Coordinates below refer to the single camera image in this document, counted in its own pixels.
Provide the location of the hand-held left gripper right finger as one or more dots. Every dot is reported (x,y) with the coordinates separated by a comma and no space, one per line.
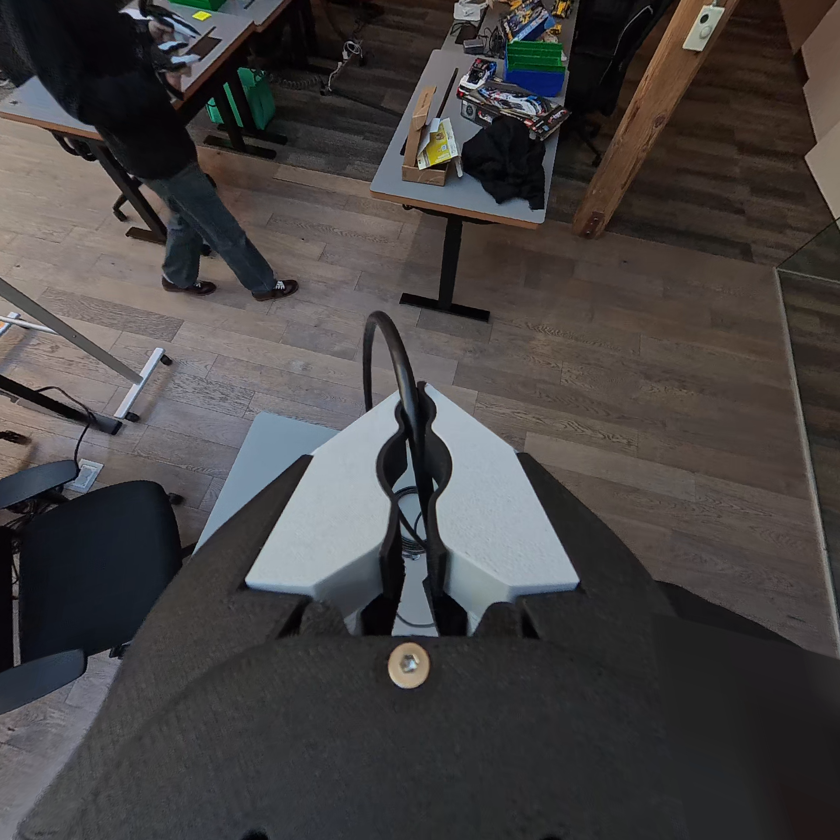
(505,525)

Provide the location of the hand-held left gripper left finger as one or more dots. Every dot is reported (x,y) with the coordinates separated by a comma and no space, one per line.
(315,525)

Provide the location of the black desk foot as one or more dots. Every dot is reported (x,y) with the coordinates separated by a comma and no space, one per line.
(65,405)

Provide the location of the grey desk with black legs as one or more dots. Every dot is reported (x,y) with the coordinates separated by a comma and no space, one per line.
(426,197)
(26,105)

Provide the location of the black mesh office chair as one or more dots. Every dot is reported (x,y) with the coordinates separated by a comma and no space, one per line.
(98,558)

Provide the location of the floor power outlet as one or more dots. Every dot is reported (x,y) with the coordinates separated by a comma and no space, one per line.
(85,476)

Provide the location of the person's dark trousers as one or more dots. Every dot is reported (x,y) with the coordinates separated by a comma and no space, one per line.
(774,722)

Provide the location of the black cloth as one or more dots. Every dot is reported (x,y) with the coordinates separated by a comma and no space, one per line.
(505,164)

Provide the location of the open brown cardboard box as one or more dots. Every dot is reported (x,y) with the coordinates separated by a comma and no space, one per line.
(415,131)

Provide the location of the large toy car box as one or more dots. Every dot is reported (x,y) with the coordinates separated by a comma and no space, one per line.
(518,105)

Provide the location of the green bag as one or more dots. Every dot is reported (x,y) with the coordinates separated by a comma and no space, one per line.
(253,98)

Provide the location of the wooden beam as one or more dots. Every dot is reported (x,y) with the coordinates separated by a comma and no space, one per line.
(656,111)

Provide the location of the blue plastic bin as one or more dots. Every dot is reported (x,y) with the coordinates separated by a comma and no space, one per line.
(535,84)

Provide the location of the small toy car box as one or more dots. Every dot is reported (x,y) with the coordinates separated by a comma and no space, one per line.
(479,71)

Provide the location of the green plastic bin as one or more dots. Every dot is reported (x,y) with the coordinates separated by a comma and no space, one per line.
(535,52)

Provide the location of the colourful toy box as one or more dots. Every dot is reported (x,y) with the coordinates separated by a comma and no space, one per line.
(525,23)

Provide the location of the brown cardboard sheets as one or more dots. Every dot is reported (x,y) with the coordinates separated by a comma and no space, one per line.
(820,98)

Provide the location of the white metal stand frame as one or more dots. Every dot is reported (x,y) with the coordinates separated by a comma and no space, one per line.
(141,384)

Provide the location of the white wall device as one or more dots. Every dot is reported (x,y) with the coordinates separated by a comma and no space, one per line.
(703,26)

